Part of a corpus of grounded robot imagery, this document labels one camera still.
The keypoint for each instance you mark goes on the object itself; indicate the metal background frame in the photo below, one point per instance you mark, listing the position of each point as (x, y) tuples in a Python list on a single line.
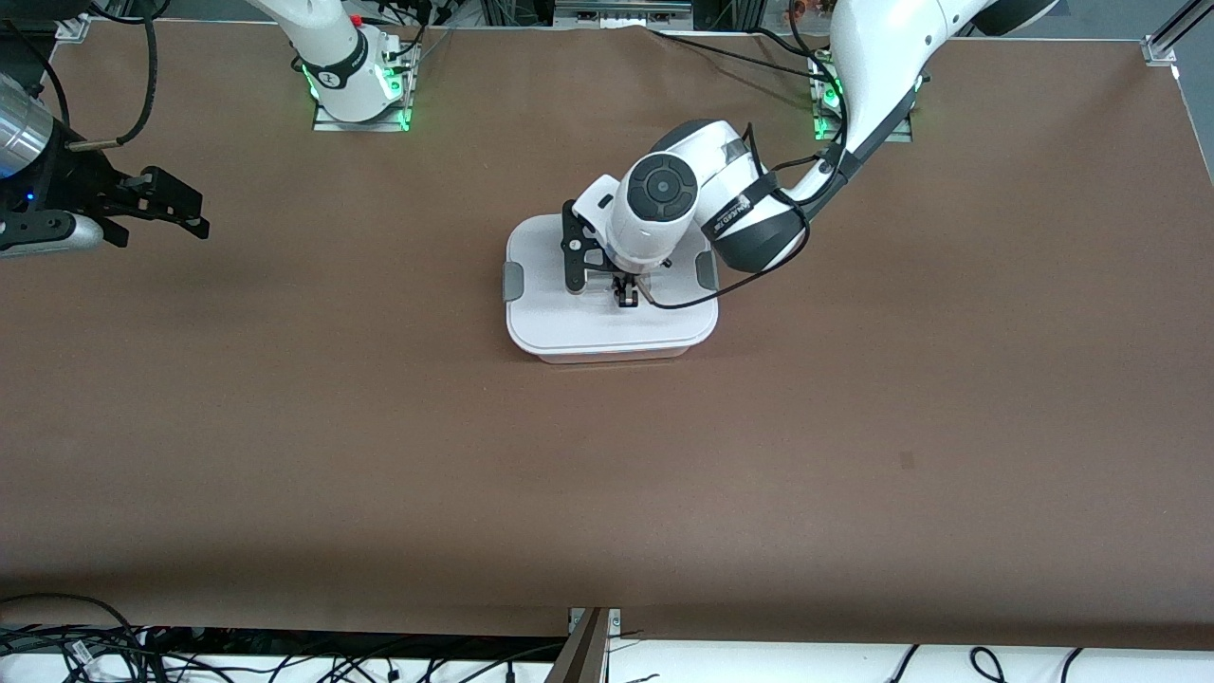
[(621, 11)]

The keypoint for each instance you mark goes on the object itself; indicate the brown table cover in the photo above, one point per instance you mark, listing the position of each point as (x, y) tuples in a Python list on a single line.
[(854, 427)]

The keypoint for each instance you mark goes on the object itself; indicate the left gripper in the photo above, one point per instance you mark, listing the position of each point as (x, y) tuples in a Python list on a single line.
[(625, 288)]

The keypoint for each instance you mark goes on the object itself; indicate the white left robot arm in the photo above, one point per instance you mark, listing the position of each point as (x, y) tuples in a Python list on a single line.
[(654, 204)]

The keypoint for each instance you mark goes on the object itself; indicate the aluminium corner profile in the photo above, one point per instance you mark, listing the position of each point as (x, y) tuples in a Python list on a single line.
[(71, 28), (1171, 38)]

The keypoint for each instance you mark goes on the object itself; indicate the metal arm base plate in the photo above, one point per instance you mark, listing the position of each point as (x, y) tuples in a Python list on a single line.
[(327, 121), (901, 133)]

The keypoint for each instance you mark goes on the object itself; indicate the aluminium edge bracket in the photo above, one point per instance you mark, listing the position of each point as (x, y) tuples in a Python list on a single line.
[(615, 618)]

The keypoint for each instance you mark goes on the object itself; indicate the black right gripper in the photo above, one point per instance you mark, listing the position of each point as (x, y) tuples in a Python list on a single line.
[(68, 180)]

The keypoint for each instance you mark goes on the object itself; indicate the white plastic storage box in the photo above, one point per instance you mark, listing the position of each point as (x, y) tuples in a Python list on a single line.
[(612, 357)]

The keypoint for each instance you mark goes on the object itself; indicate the brown wooden post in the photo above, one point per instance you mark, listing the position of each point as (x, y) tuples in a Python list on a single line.
[(580, 655)]

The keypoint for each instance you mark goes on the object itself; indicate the grey box latch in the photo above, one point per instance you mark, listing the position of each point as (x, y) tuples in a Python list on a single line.
[(707, 273), (513, 283)]

